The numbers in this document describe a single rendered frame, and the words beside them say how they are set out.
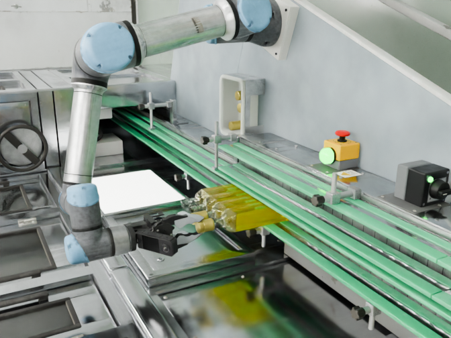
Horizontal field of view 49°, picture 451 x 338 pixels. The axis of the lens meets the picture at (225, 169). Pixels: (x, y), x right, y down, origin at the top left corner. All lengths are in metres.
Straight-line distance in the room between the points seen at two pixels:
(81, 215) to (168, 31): 0.51
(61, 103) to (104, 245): 1.18
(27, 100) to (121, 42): 1.14
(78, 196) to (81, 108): 0.26
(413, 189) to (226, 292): 0.56
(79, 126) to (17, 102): 0.99
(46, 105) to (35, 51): 2.77
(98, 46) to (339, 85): 0.66
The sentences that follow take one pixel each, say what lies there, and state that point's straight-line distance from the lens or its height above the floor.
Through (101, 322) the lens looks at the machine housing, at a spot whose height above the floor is 1.46.
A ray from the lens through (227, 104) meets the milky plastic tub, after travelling 1.88.
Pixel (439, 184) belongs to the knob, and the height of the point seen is 0.81.
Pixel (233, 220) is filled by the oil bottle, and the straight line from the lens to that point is 1.38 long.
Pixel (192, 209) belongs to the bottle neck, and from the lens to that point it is 1.46.
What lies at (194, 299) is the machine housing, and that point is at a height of 1.22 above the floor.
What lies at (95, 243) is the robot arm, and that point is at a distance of 1.27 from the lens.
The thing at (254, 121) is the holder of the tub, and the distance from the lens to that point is 1.77.
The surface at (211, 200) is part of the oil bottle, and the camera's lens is 1.47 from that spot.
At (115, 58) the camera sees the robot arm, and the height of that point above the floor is 1.36.
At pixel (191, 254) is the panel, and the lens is 1.49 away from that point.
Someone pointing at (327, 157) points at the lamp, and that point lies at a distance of 1.35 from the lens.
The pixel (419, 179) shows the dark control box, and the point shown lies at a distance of 1.16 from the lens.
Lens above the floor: 1.69
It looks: 27 degrees down
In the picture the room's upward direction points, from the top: 99 degrees counter-clockwise
